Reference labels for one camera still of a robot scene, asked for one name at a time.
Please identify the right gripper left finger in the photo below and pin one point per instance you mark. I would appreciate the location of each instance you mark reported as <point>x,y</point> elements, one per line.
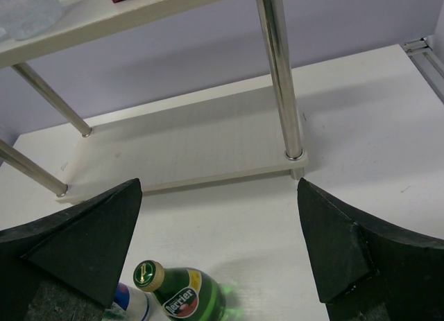
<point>67,266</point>

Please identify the green glass bottle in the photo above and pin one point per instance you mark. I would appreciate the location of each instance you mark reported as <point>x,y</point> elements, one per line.
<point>182,293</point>

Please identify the front silver energy can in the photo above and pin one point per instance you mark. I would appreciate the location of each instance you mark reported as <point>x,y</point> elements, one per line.
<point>129,304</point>

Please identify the aluminium frame rail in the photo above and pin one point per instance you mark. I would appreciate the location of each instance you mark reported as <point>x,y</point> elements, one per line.
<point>428,64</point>

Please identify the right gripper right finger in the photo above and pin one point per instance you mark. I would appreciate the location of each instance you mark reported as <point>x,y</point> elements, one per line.
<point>366,268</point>

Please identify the Pocari Sweat bottle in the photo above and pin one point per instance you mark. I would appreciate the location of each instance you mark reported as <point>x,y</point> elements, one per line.
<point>24,19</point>

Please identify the white two-tier shelf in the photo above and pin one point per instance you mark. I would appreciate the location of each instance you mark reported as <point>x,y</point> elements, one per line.
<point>228,132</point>

